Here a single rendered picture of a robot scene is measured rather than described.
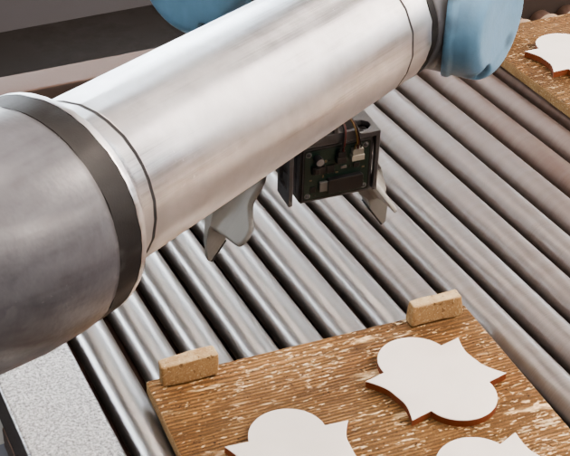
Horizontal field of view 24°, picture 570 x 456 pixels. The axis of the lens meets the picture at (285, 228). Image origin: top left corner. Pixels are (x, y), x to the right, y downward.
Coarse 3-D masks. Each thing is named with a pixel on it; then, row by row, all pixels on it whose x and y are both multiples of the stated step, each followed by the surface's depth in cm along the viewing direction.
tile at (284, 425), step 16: (272, 416) 123; (288, 416) 123; (304, 416) 123; (256, 432) 121; (272, 432) 121; (288, 432) 121; (304, 432) 121; (320, 432) 121; (336, 432) 121; (224, 448) 120; (240, 448) 119; (256, 448) 119; (272, 448) 119; (288, 448) 119; (304, 448) 119; (320, 448) 119; (336, 448) 119
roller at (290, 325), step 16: (224, 256) 151; (240, 256) 150; (256, 256) 151; (224, 272) 152; (240, 272) 148; (256, 272) 147; (240, 288) 148; (256, 288) 145; (272, 288) 145; (256, 304) 144; (272, 304) 142; (288, 304) 142; (272, 320) 141; (288, 320) 140; (304, 320) 140; (272, 336) 141; (288, 336) 138; (304, 336) 137; (320, 336) 139
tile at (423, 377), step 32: (384, 352) 131; (416, 352) 131; (448, 352) 131; (384, 384) 127; (416, 384) 127; (448, 384) 127; (480, 384) 127; (416, 416) 123; (448, 416) 123; (480, 416) 123
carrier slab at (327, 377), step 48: (336, 336) 135; (384, 336) 135; (432, 336) 135; (480, 336) 135; (192, 384) 128; (240, 384) 128; (288, 384) 128; (336, 384) 128; (528, 384) 128; (192, 432) 122; (240, 432) 122; (384, 432) 122; (432, 432) 122; (480, 432) 122; (528, 432) 122
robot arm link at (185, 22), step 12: (156, 0) 79; (168, 0) 78; (180, 0) 78; (192, 0) 77; (204, 0) 77; (216, 0) 76; (228, 0) 76; (240, 0) 76; (252, 0) 77; (168, 12) 79; (180, 12) 78; (192, 12) 78; (204, 12) 77; (216, 12) 77; (228, 12) 76; (180, 24) 79; (192, 24) 78
